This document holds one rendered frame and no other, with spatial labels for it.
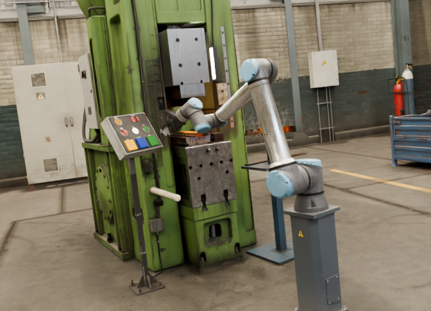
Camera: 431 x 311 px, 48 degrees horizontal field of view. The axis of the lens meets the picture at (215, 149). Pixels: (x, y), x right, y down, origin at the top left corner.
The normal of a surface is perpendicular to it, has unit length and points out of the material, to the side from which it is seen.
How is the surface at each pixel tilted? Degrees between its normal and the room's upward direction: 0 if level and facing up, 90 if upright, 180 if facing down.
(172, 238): 90
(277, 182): 95
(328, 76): 90
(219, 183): 90
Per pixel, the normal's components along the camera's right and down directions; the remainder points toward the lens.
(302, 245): -0.79, 0.15
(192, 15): 0.47, 0.04
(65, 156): 0.27, 0.08
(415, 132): -0.92, 0.13
